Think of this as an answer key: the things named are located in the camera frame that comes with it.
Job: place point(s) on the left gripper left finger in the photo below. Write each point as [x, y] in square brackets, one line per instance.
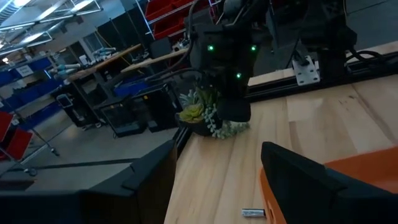
[149, 193]

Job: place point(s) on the white teal rolls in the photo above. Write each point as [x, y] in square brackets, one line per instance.
[66, 67]

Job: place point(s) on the black aluminium table frame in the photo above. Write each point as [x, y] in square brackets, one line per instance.
[373, 70]

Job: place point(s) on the red angular object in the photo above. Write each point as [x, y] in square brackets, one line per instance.
[18, 143]

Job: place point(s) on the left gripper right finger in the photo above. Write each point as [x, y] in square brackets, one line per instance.
[304, 193]

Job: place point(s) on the orange plastic bin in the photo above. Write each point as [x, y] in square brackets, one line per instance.
[373, 169]

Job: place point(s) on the small potted succulent plant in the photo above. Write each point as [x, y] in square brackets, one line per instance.
[192, 113]

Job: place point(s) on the white metal mounting bracket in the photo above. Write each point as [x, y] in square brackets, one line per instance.
[306, 73]

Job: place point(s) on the blue storage bin shelving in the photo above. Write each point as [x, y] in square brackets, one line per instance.
[37, 63]

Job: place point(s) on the long wooden workbench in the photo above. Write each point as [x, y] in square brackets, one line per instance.
[102, 63]

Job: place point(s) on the tall rack with red bins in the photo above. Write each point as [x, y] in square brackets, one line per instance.
[168, 18]

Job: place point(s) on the black machine box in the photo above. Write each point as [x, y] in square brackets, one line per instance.
[158, 105]
[121, 118]
[77, 109]

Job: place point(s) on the wooden board table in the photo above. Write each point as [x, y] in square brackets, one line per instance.
[149, 61]

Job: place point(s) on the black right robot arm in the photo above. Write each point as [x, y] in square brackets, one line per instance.
[227, 56]

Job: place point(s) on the small silver battery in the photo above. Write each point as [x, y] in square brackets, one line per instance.
[253, 213]

